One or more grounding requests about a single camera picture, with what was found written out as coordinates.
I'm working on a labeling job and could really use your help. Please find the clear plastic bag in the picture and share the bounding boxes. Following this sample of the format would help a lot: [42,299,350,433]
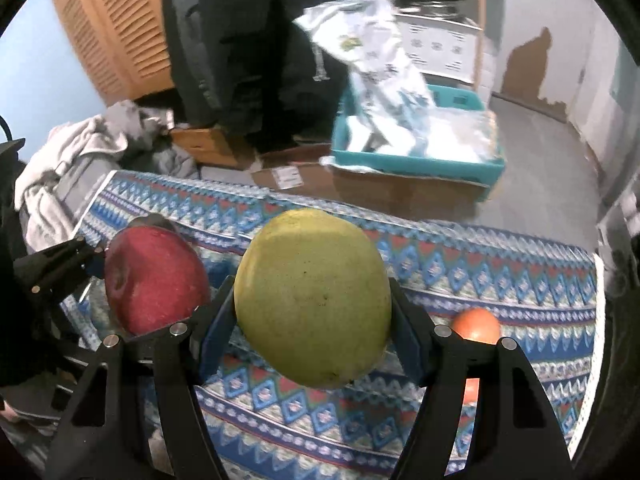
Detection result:
[429,109,502,167]

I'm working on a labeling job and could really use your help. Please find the black suitcase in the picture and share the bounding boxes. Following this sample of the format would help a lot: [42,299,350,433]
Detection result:
[0,114,27,203]

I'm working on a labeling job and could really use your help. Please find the red apple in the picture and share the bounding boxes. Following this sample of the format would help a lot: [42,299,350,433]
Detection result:
[104,226,212,337]

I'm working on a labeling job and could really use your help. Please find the white patterned drawer unit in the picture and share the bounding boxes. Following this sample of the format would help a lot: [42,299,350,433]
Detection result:
[399,9,482,87]

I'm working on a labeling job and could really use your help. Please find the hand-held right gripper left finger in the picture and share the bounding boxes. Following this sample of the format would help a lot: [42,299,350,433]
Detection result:
[45,274,237,480]

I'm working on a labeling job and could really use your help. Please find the large brown cardboard box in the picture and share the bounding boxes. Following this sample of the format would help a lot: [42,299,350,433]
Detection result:
[329,159,492,224]

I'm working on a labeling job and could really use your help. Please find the brown wooden box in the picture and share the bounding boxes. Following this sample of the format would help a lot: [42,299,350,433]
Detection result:
[169,126,257,172]

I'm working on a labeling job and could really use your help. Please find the black hanging clothes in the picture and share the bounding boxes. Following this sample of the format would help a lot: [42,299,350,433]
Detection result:
[161,0,352,155]

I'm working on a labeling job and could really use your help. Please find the blue patterned blanket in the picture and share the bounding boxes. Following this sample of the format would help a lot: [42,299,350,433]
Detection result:
[59,170,609,480]

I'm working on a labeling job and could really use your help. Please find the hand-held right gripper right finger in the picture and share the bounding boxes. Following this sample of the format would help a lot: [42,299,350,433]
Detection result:
[389,276,574,480]

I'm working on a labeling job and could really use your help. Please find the light grey cloth pile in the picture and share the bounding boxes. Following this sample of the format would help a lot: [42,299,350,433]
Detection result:
[14,100,173,257]

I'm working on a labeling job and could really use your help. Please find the grey jacket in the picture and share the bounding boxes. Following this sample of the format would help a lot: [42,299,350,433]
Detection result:
[54,134,202,228]

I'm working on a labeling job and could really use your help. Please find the green pear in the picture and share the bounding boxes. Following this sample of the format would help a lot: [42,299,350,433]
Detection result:
[233,208,392,389]

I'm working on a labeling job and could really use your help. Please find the wooden louvre door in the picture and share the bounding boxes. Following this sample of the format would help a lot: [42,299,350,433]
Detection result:
[46,0,177,107]

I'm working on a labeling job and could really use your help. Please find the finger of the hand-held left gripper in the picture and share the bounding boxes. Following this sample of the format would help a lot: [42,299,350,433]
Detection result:
[13,212,182,302]

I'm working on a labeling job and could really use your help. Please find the wooden shelf frame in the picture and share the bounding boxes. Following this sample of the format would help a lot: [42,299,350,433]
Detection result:
[362,0,489,97]

